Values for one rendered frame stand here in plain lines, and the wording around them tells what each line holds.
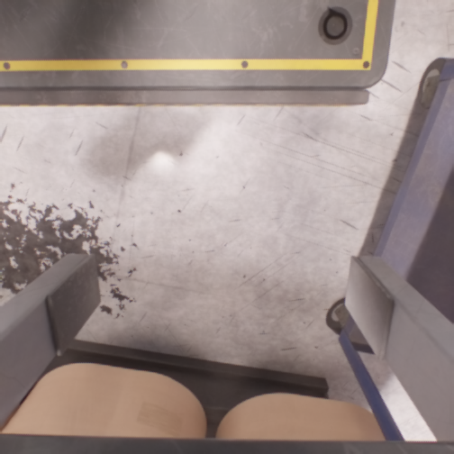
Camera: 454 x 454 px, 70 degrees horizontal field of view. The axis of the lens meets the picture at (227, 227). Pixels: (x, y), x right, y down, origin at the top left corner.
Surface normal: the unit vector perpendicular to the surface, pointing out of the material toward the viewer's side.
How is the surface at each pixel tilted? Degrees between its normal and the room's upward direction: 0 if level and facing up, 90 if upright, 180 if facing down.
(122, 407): 90
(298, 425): 90
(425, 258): 0
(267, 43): 0
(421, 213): 0
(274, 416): 90
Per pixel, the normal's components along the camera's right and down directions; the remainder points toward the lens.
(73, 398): 0.12, -0.95
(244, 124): -0.02, 0.30
